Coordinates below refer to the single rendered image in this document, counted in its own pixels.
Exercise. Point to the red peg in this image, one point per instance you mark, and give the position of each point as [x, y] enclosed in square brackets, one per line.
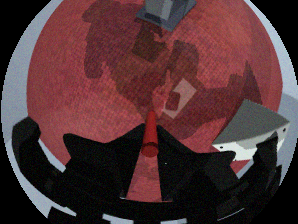
[149, 143]

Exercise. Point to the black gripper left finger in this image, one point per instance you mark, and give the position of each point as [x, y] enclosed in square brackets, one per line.
[118, 156]

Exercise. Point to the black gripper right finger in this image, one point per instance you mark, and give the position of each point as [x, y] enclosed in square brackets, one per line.
[176, 163]

